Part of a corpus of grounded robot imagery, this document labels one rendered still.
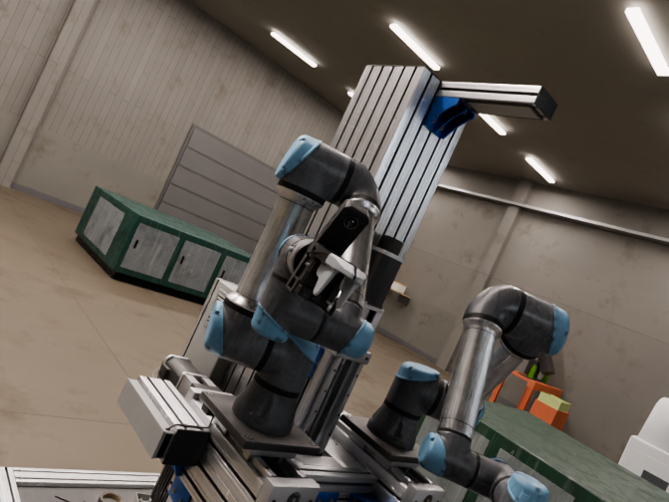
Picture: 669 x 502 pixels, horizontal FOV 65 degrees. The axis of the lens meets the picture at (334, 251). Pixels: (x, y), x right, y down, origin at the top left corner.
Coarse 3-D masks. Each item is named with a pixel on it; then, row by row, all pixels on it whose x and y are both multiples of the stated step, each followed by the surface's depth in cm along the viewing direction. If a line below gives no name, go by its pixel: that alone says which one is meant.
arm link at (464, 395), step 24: (504, 288) 127; (480, 312) 123; (504, 312) 123; (480, 336) 121; (456, 360) 121; (480, 360) 118; (456, 384) 116; (480, 384) 116; (456, 408) 112; (432, 432) 111; (456, 432) 110; (432, 456) 107; (456, 456) 107; (456, 480) 108
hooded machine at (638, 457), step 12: (660, 408) 548; (648, 420) 547; (660, 420) 542; (648, 432) 540; (660, 432) 536; (636, 444) 536; (648, 444) 530; (660, 444) 530; (624, 456) 539; (636, 456) 532; (648, 456) 526; (660, 456) 521; (636, 468) 530; (648, 468) 524; (660, 468) 518; (648, 480) 521; (660, 480) 515
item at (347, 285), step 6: (360, 276) 67; (342, 282) 74; (348, 282) 72; (354, 282) 69; (360, 282) 68; (342, 288) 73; (348, 288) 70; (354, 288) 69; (342, 294) 71; (348, 294) 69; (342, 300) 70; (336, 306) 71
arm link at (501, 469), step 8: (480, 456) 109; (480, 464) 108; (488, 464) 108; (496, 464) 109; (504, 464) 112; (480, 472) 107; (488, 472) 107; (496, 472) 108; (504, 472) 108; (512, 472) 108; (480, 480) 107; (488, 480) 107; (496, 480) 106; (472, 488) 108; (480, 488) 107; (488, 488) 107; (488, 496) 108
